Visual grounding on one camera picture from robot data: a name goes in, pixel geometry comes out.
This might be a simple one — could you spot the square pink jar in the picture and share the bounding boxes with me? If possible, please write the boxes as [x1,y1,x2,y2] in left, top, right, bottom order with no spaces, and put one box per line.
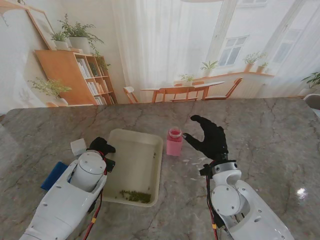
[166,127,183,157]

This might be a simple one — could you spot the small plant terracotta pot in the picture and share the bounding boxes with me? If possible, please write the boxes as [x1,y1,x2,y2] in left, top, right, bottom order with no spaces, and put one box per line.
[256,62,270,74]

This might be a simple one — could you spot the wooden chair with backrest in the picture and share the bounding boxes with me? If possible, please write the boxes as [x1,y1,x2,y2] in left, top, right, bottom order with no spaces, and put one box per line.
[169,86,199,102]

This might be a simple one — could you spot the leaning wooden picture frame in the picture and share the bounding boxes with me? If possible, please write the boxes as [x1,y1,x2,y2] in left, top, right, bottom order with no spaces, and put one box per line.
[25,8,58,51]

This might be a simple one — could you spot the red black left arm cable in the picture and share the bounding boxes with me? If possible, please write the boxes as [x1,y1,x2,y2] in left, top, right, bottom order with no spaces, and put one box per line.
[82,149,116,240]

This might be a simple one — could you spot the wooden dining table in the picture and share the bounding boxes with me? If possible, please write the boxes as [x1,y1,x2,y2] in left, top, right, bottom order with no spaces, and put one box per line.
[140,81,226,103]

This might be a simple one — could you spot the white square jar lid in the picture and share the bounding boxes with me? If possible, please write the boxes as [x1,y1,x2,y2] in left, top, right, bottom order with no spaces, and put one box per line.
[70,138,87,156]

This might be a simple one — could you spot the broad leaf potted plant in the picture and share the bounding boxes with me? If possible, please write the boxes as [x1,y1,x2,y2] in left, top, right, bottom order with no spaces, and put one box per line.
[299,71,320,97]

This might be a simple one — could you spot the green beans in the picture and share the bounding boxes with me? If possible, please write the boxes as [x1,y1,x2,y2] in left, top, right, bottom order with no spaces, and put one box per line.
[114,152,157,204]

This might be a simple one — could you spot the large plant white pot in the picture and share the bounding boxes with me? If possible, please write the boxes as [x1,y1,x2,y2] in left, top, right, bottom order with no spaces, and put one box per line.
[57,13,105,55]

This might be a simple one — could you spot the bushy plant terracotta pot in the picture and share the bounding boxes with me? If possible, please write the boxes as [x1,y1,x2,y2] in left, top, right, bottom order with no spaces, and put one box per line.
[242,51,268,73]

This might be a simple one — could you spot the cream baking tray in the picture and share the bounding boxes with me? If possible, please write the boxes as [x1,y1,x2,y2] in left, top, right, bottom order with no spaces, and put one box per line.
[101,128,164,208]

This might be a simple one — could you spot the white rounded chair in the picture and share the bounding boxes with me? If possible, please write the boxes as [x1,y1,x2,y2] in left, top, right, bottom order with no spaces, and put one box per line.
[303,93,320,111]

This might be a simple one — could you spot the red black arm cable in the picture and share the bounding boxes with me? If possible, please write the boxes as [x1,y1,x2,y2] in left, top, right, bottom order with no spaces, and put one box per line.
[205,172,226,240]
[82,149,116,240]

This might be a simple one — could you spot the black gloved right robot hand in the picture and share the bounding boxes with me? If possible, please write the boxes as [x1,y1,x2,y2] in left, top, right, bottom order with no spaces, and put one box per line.
[183,114,230,161]

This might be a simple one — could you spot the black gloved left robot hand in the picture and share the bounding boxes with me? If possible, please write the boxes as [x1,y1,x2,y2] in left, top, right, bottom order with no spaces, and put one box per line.
[89,136,117,157]

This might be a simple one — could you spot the trailing ivy plant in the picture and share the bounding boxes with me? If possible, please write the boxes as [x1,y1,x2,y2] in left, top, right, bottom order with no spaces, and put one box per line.
[91,51,111,72]

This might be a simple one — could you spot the wooden bookshelf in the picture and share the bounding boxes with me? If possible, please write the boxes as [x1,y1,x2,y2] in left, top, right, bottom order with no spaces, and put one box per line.
[34,49,118,106]

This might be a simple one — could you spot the red black right arm cable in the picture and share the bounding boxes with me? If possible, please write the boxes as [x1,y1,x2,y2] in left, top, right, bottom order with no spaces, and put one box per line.
[205,172,226,240]

